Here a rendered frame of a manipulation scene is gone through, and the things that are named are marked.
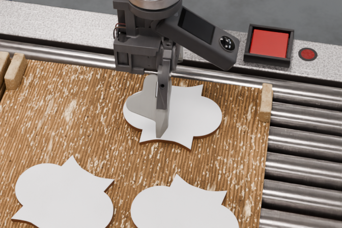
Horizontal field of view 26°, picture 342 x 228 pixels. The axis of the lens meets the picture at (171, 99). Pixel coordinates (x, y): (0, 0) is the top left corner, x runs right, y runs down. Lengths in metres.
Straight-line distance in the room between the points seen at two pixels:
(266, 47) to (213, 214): 0.35
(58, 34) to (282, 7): 1.55
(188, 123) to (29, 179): 0.24
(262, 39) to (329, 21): 1.47
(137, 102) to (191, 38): 0.13
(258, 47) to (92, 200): 0.40
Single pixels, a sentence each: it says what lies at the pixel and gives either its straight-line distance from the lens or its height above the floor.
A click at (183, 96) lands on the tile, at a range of 1.13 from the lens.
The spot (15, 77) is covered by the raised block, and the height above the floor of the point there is 0.96.
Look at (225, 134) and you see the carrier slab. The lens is 1.09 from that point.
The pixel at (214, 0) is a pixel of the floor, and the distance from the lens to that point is 2.73.
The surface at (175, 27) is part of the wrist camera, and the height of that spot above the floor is 1.14.
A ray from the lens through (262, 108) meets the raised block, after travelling 1.10.
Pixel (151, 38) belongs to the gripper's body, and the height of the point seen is 1.11.
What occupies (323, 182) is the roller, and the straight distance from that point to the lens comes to 1.10.
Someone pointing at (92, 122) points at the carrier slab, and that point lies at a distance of 1.11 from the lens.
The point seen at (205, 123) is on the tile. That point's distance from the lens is 1.09.
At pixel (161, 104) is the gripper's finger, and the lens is 1.00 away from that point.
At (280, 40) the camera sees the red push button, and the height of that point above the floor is 0.93.
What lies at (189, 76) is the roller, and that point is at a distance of 1.19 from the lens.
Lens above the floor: 1.79
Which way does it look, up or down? 49 degrees down
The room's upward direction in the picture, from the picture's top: straight up
